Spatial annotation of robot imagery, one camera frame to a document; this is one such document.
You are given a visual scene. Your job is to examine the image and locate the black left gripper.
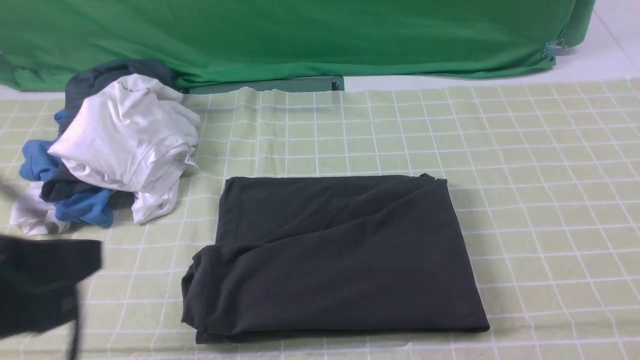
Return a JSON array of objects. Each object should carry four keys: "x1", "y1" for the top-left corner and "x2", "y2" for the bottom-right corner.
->
[{"x1": 0, "y1": 235, "x2": 103, "y2": 338}]

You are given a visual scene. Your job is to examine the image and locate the dark gray long-sleeve top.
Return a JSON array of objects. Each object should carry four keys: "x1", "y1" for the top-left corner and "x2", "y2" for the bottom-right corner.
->
[{"x1": 181, "y1": 173, "x2": 490, "y2": 344}]

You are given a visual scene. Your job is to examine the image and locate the dark slate crumpled garment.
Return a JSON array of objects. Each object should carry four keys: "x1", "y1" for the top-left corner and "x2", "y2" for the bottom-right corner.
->
[{"x1": 39, "y1": 59, "x2": 178, "y2": 203}]

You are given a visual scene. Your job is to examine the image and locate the blue crumpled garment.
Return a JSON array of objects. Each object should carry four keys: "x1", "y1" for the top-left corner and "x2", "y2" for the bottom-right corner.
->
[{"x1": 11, "y1": 139, "x2": 114, "y2": 235}]

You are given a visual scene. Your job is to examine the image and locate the white crumpled garment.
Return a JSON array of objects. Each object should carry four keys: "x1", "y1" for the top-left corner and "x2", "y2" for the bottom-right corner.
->
[{"x1": 9, "y1": 74, "x2": 201, "y2": 236}]

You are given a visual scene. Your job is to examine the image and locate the green backdrop cloth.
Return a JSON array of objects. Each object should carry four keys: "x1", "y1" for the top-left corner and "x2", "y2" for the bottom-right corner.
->
[{"x1": 0, "y1": 0, "x2": 595, "y2": 92}]

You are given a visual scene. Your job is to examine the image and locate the light green checkered tablecloth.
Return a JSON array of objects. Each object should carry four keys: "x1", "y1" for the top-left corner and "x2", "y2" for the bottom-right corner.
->
[{"x1": 0, "y1": 78, "x2": 640, "y2": 360}]

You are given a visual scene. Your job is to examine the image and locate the blue binder clip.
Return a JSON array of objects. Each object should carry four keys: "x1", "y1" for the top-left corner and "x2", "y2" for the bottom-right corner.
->
[{"x1": 542, "y1": 39, "x2": 569, "y2": 59}]

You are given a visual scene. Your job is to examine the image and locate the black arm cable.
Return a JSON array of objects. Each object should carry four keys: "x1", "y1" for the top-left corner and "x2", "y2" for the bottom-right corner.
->
[{"x1": 0, "y1": 177, "x2": 83, "y2": 360}]

